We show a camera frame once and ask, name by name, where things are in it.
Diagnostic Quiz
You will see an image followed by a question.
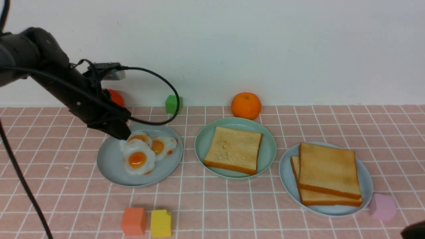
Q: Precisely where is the grey-blue plate with bread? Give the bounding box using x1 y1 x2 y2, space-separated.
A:
279 144 374 218

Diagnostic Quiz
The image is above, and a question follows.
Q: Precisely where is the yellow notched block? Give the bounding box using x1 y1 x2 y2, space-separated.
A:
150 210 172 238

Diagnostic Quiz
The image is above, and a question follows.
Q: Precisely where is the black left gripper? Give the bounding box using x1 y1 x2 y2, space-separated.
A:
65 71 131 140

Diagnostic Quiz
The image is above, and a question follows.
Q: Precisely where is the green centre plate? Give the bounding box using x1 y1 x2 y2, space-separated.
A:
194 118 277 180

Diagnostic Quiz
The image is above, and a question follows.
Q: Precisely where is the toast slice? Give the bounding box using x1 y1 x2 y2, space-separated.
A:
297 142 362 199
204 126 263 175
291 156 363 207

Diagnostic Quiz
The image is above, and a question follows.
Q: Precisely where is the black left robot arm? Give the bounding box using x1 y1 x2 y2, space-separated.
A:
1 27 131 140

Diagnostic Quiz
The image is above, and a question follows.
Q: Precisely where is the green cube block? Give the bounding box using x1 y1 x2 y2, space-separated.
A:
165 95 183 115

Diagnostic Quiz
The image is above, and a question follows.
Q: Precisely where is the orange cube block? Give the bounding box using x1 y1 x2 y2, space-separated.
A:
121 207 147 237

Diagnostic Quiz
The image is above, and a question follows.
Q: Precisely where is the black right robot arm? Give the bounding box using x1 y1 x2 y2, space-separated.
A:
400 221 425 239

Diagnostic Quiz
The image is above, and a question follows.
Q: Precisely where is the red yellow pomegranate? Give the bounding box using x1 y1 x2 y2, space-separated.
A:
103 88 126 108

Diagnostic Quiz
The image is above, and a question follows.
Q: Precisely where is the grey-blue plate with eggs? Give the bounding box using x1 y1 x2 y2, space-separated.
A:
97 124 184 187

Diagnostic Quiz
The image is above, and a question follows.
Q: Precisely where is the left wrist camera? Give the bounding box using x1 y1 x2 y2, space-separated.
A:
85 62 126 81

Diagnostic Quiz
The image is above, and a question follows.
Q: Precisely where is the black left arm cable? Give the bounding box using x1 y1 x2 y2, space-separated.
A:
0 0 180 239

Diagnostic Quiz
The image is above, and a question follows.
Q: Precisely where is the pink block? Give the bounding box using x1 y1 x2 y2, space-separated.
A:
368 193 397 221

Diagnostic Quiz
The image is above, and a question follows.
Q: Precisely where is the orange mandarin fruit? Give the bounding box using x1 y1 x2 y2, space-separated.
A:
230 92 262 120

